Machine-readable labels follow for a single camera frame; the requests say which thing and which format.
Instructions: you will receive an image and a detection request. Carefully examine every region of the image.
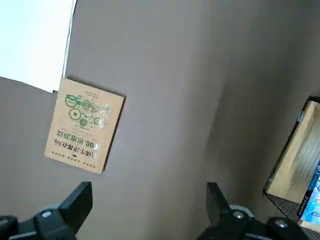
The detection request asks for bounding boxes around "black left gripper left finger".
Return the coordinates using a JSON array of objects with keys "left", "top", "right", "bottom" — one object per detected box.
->
[{"left": 0, "top": 181, "right": 94, "bottom": 240}]

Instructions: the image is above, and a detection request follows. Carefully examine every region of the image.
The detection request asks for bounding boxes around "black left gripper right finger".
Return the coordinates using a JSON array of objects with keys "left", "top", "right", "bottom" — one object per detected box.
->
[{"left": 197, "top": 181, "right": 312, "bottom": 240}]

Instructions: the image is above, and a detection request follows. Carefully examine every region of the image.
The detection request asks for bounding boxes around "blue illustrated book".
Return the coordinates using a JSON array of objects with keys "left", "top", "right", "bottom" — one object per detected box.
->
[{"left": 296, "top": 159, "right": 320, "bottom": 224}]

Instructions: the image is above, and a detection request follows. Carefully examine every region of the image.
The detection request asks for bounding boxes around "brown cover book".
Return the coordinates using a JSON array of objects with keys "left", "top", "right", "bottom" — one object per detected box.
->
[{"left": 44, "top": 77, "right": 127, "bottom": 175}]

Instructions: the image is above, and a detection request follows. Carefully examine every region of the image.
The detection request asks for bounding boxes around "wooden shelf board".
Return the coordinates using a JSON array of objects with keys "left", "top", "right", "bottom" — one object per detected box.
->
[{"left": 264, "top": 99, "right": 320, "bottom": 205}]

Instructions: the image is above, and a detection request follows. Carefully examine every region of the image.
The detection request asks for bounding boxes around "white paper clipboard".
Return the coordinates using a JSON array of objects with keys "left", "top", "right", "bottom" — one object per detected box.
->
[{"left": 0, "top": 0, "right": 78, "bottom": 94}]

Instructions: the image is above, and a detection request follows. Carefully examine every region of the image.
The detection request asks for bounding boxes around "black wire shelf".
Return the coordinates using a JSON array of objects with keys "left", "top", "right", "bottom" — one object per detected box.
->
[{"left": 262, "top": 96, "right": 320, "bottom": 240}]

